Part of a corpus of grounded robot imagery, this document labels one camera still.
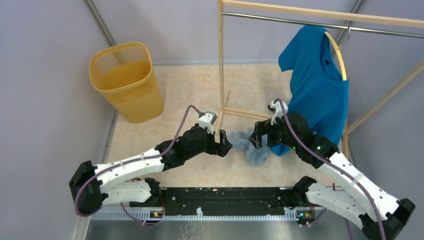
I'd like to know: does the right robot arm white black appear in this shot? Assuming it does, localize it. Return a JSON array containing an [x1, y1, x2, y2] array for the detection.
[[248, 112, 416, 240]]

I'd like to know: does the blue t-shirt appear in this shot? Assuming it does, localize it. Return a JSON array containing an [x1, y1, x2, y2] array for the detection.
[[278, 25, 349, 145]]

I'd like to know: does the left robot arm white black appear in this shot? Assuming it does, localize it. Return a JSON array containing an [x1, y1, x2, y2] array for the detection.
[[68, 123, 233, 217]]

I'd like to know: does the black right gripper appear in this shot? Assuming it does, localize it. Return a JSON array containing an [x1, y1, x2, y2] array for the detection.
[[248, 118, 299, 151]]

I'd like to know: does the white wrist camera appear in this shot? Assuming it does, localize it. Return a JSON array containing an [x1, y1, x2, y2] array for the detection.
[[198, 111, 217, 135], [268, 100, 289, 126]]

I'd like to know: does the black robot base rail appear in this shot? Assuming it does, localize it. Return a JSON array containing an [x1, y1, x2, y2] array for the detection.
[[129, 187, 316, 218]]

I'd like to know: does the white slotted cable duct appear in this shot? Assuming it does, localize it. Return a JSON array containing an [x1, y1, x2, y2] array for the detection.
[[91, 207, 314, 222]]

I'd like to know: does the wooden clothes hanger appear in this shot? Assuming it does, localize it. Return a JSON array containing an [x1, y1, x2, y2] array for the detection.
[[324, 30, 348, 81]]

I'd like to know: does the light blue plastic trash bag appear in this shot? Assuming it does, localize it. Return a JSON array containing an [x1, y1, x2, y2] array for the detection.
[[227, 128, 271, 167]]

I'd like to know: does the yellow plastic trash bin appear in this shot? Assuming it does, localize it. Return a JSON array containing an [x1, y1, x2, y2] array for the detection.
[[89, 42, 164, 124]]

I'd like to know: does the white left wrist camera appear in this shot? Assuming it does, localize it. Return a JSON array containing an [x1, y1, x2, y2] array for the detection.
[[198, 111, 217, 135]]

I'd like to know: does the wooden clothes rack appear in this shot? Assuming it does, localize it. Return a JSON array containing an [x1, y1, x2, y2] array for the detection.
[[217, 0, 424, 154]]

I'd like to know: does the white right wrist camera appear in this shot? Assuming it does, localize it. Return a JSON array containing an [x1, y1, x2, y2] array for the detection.
[[268, 100, 289, 126]]

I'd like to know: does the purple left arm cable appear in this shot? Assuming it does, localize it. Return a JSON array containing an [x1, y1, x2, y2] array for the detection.
[[73, 104, 204, 227]]

